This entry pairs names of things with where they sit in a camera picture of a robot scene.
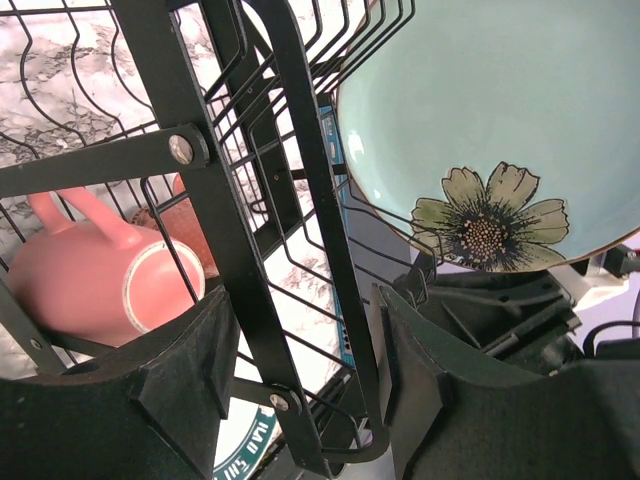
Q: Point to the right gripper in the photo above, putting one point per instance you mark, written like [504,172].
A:
[521,319]

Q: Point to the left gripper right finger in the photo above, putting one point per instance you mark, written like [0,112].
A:
[454,412]

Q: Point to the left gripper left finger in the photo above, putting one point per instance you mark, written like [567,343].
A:
[150,409]

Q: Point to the plain pink mug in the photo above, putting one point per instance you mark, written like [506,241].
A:
[101,279]

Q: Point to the light blue floral plate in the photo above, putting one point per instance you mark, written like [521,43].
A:
[501,135]

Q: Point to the pink printed coffee mug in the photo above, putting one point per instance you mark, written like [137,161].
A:
[181,224]

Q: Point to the black wire dish rack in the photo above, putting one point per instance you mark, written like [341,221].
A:
[119,97]

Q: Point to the white plate lettered rim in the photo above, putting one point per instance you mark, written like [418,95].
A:
[243,439]

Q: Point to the blue network switch box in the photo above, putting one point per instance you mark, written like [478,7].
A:
[378,254]

